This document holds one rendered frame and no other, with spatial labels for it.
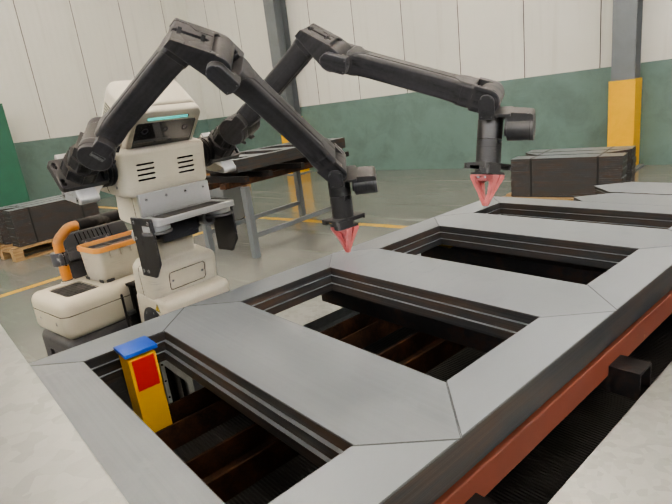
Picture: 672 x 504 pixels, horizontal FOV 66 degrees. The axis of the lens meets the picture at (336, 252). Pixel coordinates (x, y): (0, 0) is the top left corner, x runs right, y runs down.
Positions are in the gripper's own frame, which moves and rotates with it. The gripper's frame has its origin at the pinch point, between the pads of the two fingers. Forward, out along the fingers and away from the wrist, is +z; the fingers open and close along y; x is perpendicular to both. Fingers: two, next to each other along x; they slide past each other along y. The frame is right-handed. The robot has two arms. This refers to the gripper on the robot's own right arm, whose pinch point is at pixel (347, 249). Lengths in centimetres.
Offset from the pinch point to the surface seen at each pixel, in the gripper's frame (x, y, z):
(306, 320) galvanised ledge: 12.4, -8.5, 20.6
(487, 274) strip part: -39.6, 5.2, 2.2
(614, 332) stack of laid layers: -68, 0, 6
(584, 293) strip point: -61, 5, 2
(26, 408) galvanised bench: -54, -83, -17
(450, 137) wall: 437, 618, 41
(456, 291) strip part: -40.0, -6.4, 2.1
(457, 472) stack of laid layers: -68, -45, 6
